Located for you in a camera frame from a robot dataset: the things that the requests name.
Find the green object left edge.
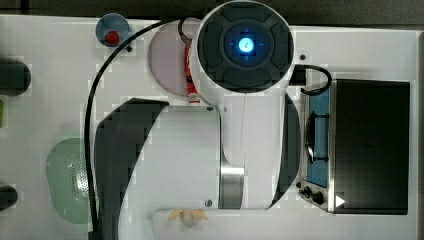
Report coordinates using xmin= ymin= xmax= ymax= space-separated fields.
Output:
xmin=0 ymin=101 xmax=4 ymax=128

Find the red ketchup bottle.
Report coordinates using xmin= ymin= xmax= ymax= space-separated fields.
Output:
xmin=184 ymin=46 xmax=200 ymax=105

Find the black toaster oven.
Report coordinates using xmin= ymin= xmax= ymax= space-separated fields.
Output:
xmin=298 ymin=79 xmax=410 ymax=215

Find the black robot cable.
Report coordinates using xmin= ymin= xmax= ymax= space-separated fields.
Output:
xmin=84 ymin=17 xmax=201 ymax=240

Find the green perforated colander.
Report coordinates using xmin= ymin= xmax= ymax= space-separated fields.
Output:
xmin=46 ymin=138 xmax=91 ymax=224

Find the black cylinder upper left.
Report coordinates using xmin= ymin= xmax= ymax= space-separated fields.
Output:
xmin=0 ymin=58 xmax=31 ymax=96

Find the red toy fruit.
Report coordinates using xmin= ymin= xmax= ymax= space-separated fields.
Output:
xmin=104 ymin=31 xmax=120 ymax=46

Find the blue bowl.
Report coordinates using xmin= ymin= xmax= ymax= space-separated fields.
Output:
xmin=95 ymin=13 xmax=132 ymax=47

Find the beige toy food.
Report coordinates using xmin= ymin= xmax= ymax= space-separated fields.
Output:
xmin=168 ymin=209 xmax=208 ymax=227

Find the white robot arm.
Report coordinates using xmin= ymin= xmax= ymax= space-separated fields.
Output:
xmin=90 ymin=0 xmax=300 ymax=240

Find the black cylinder lower left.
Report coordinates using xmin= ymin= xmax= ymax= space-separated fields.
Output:
xmin=0 ymin=186 xmax=18 ymax=211

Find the black cylinder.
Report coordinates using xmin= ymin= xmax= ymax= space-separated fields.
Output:
xmin=0 ymin=58 xmax=31 ymax=96
xmin=0 ymin=186 xmax=18 ymax=211

